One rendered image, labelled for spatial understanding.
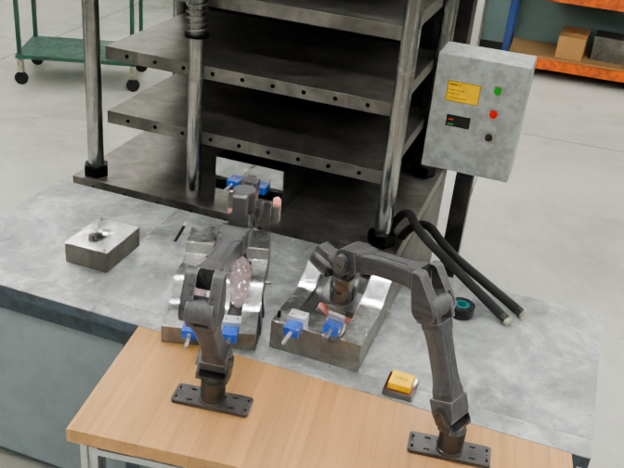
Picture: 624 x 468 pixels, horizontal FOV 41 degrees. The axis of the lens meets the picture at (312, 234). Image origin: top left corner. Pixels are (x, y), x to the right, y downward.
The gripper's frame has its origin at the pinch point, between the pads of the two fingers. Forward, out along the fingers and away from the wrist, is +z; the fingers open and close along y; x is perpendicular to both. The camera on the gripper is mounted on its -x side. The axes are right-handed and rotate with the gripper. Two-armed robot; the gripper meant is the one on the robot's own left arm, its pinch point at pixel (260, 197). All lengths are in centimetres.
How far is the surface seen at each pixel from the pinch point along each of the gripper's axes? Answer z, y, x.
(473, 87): 70, -52, -18
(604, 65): 585, -176, 92
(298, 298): 3.0, -12.7, 31.5
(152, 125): 80, 62, 17
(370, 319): -1.1, -34.3, 31.4
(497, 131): 69, -62, -5
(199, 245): 19.8, 23.1, 29.7
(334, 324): -15.1, -26.1, 25.9
